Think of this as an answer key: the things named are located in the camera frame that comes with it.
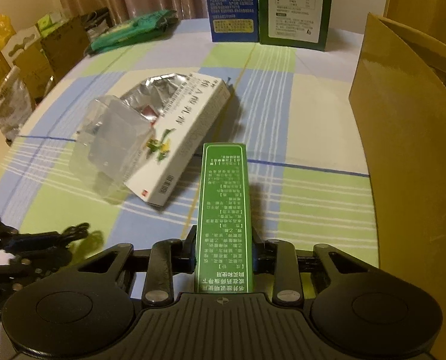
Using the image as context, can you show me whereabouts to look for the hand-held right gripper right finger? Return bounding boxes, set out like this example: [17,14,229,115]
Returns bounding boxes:
[253,229,362,307]

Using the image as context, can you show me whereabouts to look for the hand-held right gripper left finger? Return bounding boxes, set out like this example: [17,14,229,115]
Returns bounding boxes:
[84,226,198,307]

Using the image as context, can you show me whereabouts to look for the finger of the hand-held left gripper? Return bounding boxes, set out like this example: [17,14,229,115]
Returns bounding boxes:
[9,251,74,283]
[5,223,92,250]

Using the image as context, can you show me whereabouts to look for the narrow white green medicine box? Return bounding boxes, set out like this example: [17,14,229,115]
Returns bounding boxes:
[194,142,254,294]

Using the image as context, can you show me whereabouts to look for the silver foil bag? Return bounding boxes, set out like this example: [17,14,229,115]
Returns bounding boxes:
[121,75,194,118]

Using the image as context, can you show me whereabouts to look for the checked cloth desktop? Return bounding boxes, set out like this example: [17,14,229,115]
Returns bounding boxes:
[0,17,381,308]

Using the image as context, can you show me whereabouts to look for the large clear plastic box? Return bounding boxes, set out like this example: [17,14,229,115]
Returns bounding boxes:
[68,95,157,204]

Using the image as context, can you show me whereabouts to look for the white ointment box plant print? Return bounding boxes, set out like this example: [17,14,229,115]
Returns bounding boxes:
[123,72,232,207]

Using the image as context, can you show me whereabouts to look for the white crumpled snack bag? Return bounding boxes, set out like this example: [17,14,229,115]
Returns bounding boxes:
[0,67,35,147]

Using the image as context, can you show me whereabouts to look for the small brown cardboard box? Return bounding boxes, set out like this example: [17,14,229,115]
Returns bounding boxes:
[15,47,56,99]

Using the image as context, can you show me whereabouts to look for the cardboard box with white flap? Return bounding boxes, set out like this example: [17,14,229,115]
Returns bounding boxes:
[0,26,42,69]

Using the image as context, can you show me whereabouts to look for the green packets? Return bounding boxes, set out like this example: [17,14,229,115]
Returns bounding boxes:
[35,12,65,33]

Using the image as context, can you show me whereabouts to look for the green wet wipes pack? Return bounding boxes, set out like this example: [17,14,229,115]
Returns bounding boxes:
[86,9,179,55]

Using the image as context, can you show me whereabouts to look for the tall blue carton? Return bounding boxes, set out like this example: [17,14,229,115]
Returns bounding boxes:
[202,0,260,44]

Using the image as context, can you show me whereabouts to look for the dark green carton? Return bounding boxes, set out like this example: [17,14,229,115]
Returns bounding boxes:
[258,0,335,52]

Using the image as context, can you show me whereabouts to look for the wooden door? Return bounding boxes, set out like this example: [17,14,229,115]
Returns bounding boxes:
[384,0,446,53]

